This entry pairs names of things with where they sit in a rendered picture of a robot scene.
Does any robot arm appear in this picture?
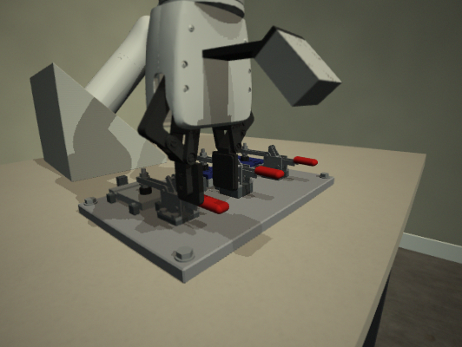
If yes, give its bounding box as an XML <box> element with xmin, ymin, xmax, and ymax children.
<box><xmin>85</xmin><ymin>16</ymin><xmax>342</xmax><ymax>114</ymax></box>

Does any toggle clamp with red handle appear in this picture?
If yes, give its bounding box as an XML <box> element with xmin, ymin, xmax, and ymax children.
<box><xmin>197</xmin><ymin>148</ymin><xmax>284</xmax><ymax>199</ymax></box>

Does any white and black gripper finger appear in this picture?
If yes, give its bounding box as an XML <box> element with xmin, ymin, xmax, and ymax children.
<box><xmin>137</xmin><ymin>76</ymin><xmax>204</xmax><ymax>206</ymax></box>
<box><xmin>212</xmin><ymin>111</ymin><xmax>254</xmax><ymax>191</ymax></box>

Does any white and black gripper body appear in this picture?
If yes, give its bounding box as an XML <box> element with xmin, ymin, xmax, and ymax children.
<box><xmin>145</xmin><ymin>0</ymin><xmax>252</xmax><ymax>129</ymax></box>

